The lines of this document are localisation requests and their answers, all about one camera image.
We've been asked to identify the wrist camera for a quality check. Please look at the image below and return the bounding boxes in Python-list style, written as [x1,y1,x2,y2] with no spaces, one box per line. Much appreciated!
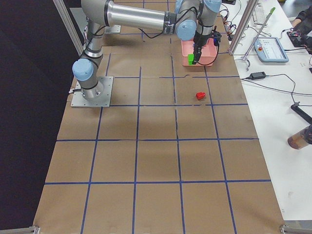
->
[211,30,222,47]

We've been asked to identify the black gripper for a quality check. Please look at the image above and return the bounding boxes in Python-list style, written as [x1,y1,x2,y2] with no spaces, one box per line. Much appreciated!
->
[192,33,212,65]

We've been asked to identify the white keyboard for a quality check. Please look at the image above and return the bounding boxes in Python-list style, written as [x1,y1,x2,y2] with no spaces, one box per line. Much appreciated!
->
[253,4,266,25]

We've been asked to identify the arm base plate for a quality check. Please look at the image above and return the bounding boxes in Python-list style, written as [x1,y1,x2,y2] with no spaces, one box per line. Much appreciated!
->
[104,25,121,35]
[71,77,114,108]

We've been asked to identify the pink plastic box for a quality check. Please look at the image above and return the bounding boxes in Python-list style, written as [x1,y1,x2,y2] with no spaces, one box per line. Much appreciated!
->
[181,39,217,66]

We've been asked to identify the green toy block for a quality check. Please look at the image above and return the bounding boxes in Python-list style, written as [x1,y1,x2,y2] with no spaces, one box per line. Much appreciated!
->
[187,54,194,66]

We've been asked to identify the brown paper table cover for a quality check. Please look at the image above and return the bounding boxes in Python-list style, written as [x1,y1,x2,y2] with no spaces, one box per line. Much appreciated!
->
[33,0,287,234]

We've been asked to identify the black power adapter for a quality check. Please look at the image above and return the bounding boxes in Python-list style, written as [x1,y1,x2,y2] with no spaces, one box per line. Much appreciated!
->
[249,72,267,80]

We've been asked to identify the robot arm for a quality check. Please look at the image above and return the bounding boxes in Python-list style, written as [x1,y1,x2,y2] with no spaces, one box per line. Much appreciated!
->
[71,0,221,107]

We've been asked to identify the brown drink bottle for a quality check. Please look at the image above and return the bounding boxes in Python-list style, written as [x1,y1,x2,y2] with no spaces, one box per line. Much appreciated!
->
[287,125,312,150]

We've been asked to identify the red toy block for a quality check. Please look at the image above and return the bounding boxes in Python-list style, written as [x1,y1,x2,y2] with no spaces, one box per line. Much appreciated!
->
[195,92,206,100]

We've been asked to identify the green tipped metal rod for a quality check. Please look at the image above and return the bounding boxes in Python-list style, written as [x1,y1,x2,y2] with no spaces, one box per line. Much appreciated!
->
[242,7,275,61]

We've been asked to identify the teach pendant tablet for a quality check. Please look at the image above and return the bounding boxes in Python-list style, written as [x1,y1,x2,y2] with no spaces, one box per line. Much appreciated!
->
[253,37,289,63]

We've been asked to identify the aluminium frame post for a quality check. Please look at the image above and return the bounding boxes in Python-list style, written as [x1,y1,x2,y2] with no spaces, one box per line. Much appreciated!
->
[228,0,258,55]

